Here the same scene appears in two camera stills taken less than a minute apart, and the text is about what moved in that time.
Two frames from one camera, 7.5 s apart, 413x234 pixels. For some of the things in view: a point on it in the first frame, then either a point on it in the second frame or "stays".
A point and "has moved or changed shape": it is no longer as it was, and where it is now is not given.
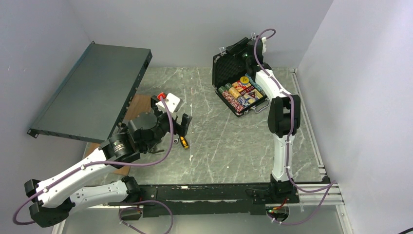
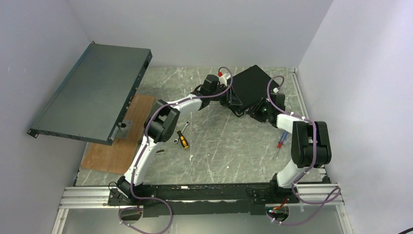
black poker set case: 240,92 has moved or changed shape
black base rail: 236,198 stays
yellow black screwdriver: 184,142 stays
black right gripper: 243,45 to 254,113
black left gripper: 180,129 to 230,99
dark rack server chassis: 93,100 stays
